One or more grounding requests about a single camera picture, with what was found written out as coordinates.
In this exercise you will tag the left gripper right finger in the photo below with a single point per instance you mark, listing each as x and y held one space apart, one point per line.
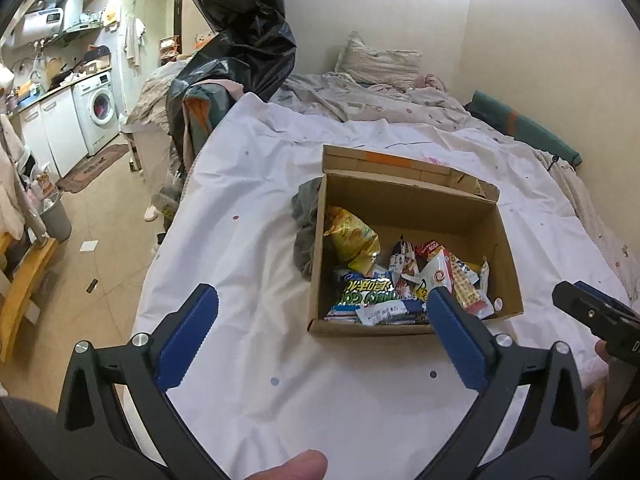
465 338

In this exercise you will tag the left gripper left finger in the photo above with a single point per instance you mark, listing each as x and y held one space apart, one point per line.
177 339

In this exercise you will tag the beige wafer bar packet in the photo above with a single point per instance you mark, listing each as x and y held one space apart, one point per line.
467 295

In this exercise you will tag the white red snack bag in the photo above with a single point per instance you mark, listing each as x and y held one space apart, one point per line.
435 274

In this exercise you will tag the white biscuit packet red end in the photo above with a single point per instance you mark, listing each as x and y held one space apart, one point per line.
428 250

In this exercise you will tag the blue white snack bag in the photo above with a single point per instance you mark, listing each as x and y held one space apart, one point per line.
372 301

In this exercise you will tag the yellow snack bag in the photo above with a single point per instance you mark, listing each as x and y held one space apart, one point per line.
357 246

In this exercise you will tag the person's left hand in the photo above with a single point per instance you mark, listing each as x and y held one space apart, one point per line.
309 465

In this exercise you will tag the white bed sheet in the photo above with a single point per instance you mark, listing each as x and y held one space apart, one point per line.
262 389

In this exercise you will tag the brown cardboard box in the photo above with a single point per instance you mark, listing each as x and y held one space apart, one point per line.
404 199

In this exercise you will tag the yellow wooden chair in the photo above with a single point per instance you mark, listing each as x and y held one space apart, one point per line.
16 292

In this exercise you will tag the grey trash bin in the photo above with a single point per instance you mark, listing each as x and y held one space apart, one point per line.
54 217

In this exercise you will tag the brown door mat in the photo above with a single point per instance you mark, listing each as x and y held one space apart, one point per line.
90 168

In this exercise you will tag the grey cloth beside box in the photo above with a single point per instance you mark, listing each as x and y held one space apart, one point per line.
304 212

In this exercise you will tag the green rolled mat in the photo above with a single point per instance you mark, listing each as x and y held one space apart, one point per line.
509 122

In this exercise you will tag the white kitchen cabinet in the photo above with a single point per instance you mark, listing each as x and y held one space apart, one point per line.
52 132

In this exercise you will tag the floral crumpled blanket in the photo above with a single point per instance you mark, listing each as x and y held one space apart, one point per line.
340 97

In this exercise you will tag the white washing machine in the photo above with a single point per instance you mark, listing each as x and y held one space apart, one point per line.
96 110

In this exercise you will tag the beige pillow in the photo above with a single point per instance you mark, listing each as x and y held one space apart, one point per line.
397 68

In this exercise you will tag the black garbage bag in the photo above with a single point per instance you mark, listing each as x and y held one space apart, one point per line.
254 46

